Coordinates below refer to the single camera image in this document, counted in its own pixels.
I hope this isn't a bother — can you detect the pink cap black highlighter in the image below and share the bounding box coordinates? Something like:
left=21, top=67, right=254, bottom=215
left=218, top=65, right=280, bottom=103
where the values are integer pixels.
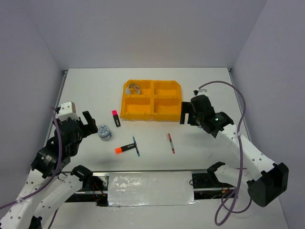
left=112, top=110, right=121, bottom=127

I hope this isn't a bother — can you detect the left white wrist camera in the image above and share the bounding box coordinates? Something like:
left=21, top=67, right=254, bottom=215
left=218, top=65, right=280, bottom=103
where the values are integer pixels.
left=57, top=101, right=78, bottom=122

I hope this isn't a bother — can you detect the silver foil covered panel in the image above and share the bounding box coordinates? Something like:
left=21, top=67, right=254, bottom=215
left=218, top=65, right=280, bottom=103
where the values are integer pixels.
left=108, top=171, right=195, bottom=207

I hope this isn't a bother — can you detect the orange cap black highlighter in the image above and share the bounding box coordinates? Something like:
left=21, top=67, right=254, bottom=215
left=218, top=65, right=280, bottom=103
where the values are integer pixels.
left=115, top=144, right=136, bottom=154

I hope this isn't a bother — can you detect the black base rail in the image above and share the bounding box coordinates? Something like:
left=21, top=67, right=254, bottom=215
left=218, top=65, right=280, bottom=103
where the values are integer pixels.
left=67, top=170, right=234, bottom=207

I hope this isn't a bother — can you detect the red pen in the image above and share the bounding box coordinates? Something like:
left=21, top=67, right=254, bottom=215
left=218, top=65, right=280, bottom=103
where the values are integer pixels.
left=168, top=133, right=175, bottom=154

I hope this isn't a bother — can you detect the silver clear tape roll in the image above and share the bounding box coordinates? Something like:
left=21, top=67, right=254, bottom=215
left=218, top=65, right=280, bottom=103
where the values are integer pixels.
left=125, top=83, right=141, bottom=95

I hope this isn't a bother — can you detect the yellow four-compartment organizer tray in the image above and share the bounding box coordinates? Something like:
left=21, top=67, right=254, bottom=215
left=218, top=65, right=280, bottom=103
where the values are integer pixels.
left=120, top=80, right=182, bottom=122

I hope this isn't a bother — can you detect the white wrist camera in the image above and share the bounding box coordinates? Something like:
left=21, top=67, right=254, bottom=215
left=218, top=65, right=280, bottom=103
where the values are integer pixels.
left=193, top=88, right=207, bottom=96
left=57, top=101, right=78, bottom=122

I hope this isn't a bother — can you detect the blue pen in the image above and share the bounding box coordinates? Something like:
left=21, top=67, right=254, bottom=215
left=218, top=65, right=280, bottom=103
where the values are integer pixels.
left=132, top=136, right=140, bottom=156

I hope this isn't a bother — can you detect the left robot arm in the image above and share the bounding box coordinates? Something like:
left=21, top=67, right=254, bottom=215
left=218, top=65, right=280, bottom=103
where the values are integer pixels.
left=0, top=111, right=97, bottom=229

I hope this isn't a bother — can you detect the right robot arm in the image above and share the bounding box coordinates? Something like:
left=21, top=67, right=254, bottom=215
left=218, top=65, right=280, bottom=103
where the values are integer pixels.
left=180, top=95, right=289, bottom=207

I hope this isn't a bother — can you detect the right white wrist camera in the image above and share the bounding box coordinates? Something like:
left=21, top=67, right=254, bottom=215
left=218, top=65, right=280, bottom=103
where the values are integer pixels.
left=193, top=88, right=207, bottom=96

